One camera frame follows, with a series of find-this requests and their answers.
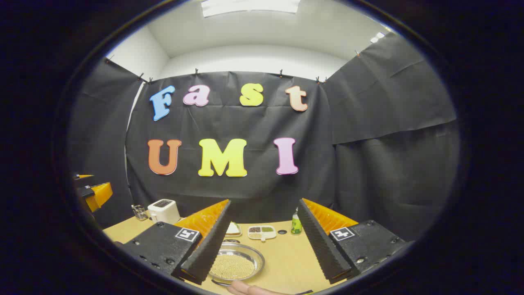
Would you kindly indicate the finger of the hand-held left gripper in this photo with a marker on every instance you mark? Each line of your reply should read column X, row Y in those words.
column 84, row 176
column 100, row 194

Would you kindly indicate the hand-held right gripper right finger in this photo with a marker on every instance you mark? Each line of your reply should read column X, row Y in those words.
column 321, row 246

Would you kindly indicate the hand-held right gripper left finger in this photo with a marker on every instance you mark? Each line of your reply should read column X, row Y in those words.
column 211, row 250

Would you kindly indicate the steel pot with beans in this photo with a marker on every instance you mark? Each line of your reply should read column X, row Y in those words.
column 236, row 264

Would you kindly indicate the small white plate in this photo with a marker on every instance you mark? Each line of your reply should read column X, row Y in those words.
column 233, row 229

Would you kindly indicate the green drink bottle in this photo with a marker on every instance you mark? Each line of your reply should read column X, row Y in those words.
column 296, row 225

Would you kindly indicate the white divided spice dish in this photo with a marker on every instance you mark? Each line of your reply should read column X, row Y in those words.
column 262, row 232

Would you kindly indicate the white toaster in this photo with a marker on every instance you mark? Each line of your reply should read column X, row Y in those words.
column 163, row 211

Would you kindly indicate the black backdrop cloth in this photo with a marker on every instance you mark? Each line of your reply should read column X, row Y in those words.
column 254, row 188

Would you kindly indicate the small ceiling light panel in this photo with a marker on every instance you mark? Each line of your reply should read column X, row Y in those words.
column 377, row 37

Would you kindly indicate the large ceiling light panel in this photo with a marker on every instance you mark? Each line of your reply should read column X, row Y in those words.
column 249, row 6

